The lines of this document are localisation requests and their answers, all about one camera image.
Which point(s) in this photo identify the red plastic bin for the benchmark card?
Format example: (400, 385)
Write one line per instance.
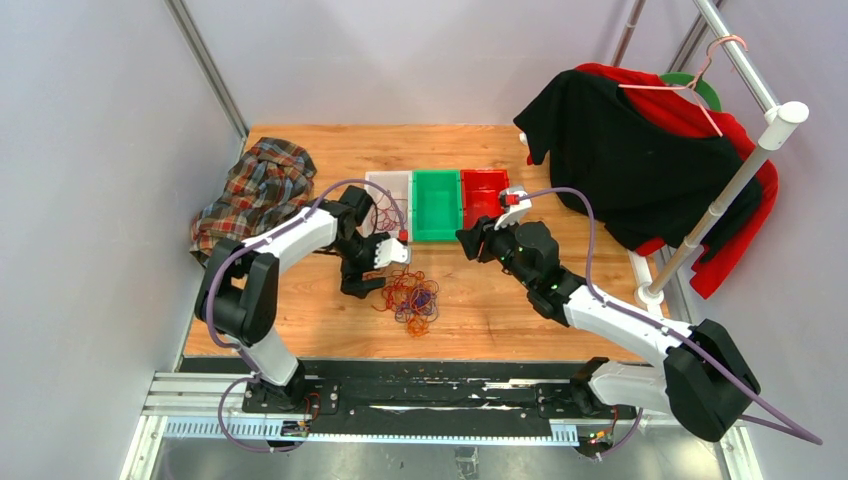
(480, 194)

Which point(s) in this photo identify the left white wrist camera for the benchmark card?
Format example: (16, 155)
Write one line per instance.
(391, 250)

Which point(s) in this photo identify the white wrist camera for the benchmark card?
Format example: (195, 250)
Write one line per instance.
(391, 250)
(515, 203)

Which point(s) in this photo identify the black shirt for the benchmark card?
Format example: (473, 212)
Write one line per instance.
(648, 161)

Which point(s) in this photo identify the plaid flannel shirt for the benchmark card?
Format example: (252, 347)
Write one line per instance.
(271, 182)

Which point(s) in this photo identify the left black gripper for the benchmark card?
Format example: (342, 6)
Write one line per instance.
(353, 282)

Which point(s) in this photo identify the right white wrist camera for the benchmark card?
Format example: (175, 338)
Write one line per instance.
(515, 203)

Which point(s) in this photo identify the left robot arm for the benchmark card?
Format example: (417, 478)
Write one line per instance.
(238, 296)

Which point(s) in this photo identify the pink wire hanger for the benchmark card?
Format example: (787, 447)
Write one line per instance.
(698, 76)

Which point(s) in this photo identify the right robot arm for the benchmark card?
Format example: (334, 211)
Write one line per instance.
(694, 372)

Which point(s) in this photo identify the green hanger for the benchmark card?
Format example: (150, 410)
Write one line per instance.
(704, 90)

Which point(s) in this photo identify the white plastic bin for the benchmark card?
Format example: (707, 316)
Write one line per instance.
(382, 217)

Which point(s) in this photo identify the green plastic bin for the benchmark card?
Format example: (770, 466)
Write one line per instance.
(437, 211)

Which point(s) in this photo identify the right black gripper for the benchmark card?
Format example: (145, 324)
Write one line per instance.
(483, 233)

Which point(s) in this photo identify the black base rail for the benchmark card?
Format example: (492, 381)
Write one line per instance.
(435, 398)

